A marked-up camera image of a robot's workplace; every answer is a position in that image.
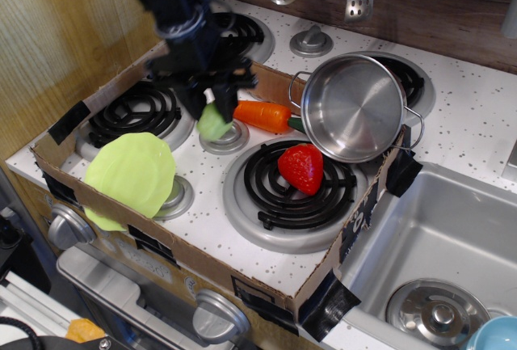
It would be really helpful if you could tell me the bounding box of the orange toy carrot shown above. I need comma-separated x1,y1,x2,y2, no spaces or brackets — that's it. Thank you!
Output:
233,100,304,133

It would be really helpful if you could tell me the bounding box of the front grey stove knob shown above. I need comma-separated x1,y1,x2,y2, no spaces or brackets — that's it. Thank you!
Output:
153,175,195,221

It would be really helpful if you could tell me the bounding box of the black burner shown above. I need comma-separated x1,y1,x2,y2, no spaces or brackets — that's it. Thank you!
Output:
76,81,195,162
223,137,368,254
213,12,275,64
368,52,435,118

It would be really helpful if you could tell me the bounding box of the back grey stove knob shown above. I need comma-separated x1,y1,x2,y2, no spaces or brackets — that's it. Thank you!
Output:
289,25,334,58

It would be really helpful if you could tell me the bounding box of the grey oven knob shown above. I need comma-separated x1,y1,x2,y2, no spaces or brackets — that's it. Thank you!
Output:
192,289,250,344
48,204,96,251

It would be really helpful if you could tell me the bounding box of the centre grey stove knob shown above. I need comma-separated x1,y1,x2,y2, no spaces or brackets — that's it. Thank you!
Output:
199,120,250,155

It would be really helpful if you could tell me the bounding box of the back right black burner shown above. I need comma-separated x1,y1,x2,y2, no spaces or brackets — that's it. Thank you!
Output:
368,52,435,118

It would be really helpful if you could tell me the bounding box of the back left black burner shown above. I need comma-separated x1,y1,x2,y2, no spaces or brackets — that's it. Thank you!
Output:
213,12,275,64

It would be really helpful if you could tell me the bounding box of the grey oven door handle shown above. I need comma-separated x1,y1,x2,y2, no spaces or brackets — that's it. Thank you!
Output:
57,247,207,349

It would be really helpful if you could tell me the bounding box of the black cable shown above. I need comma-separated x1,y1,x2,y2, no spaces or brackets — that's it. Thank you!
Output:
0,316,44,350

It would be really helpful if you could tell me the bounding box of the light blue bowl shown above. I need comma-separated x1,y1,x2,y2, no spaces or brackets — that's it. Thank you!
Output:
465,316,516,350

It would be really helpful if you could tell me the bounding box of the front left black burner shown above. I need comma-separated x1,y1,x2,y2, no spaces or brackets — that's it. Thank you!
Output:
76,81,195,162

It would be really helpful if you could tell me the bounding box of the light green toy broccoli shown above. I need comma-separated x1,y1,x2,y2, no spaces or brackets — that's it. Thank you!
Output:
196,88,233,141

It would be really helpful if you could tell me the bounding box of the small stainless steel pot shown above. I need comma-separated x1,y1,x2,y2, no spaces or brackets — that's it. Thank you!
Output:
288,53,425,164

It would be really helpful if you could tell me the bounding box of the front right black burner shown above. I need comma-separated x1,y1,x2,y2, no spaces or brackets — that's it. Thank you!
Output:
223,137,368,254

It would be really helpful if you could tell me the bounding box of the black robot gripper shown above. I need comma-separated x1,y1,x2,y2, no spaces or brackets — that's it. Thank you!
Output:
145,22,258,123

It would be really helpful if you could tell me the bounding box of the metal sink drain lid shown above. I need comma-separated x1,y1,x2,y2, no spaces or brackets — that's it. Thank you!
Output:
385,279,490,349

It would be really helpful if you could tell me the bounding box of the grey stove knob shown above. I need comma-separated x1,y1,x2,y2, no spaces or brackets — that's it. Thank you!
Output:
153,175,195,221
289,25,334,58
199,120,250,155

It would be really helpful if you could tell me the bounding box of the grey toy sink basin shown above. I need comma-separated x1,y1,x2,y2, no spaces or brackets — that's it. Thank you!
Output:
341,163,516,349

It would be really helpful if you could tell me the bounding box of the left grey oven knob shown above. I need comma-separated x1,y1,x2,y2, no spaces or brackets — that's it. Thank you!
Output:
48,204,96,251

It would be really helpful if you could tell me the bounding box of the light green toy plate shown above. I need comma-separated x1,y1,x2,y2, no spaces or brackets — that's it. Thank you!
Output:
84,133,176,218

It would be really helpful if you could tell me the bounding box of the orange cloth piece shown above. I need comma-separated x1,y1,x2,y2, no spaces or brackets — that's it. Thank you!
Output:
65,318,106,344

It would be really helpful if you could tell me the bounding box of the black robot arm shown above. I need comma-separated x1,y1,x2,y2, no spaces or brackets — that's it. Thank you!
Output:
139,0,257,123

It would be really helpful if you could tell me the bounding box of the right grey oven knob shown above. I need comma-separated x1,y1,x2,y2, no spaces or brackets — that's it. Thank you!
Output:
192,289,250,344

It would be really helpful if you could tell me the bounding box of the red toy strawberry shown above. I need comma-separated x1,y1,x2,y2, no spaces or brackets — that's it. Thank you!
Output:
277,143,324,196

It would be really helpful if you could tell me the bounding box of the brown cardboard fence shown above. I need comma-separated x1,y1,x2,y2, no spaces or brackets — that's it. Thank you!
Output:
31,43,412,348

